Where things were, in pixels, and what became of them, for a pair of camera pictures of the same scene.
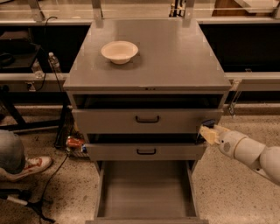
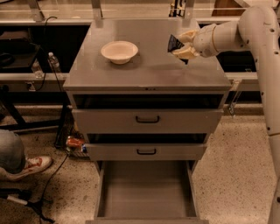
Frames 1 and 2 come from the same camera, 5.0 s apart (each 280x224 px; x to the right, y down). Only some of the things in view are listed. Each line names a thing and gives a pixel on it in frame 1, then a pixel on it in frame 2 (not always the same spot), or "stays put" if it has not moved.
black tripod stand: (23, 197) stays put
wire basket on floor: (69, 136) stays put
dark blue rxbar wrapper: (208, 122) to (175, 44)
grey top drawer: (143, 114) stays put
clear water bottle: (55, 65) stays put
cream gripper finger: (221, 129) to (188, 37)
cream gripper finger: (210, 135) to (185, 53)
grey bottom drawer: (146, 192) stays put
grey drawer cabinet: (140, 91) stays put
